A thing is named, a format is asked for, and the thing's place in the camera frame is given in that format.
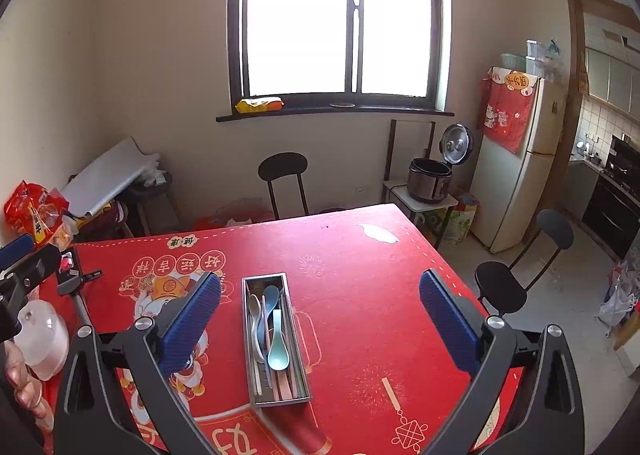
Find white spoon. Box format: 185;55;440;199
248;293;264;363

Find green spoon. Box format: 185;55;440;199
268;309;290;371

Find blue spoon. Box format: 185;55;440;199
257;285;280;360

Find white chopstick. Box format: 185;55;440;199
250;327;262;397

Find pink spoon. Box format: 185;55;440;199
276;369;293;401

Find black kitchen stove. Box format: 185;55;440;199
582;136;639;260

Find person's hand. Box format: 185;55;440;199
2;341;54;435

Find red snack bag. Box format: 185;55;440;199
3;181;70;249

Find white lidded pot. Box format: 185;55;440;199
14;299;70;381

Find red printed table mat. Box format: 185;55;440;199
77;205;471;454

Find stainless steel utensil tray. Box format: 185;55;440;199
241;273;311;409

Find white refrigerator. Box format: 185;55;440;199
470;76;565;253

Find electric rice cooker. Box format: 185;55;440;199
407;124;474;204

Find small white side table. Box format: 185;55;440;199
381;181;458;249

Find black round-back chair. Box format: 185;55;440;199
257;152;346;220

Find red fridge cover cloth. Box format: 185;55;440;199
482;67;539;154

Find yellow bag on sill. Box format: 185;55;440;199
235;97;284;114

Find window with dark frame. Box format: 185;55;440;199
227;0;450;118

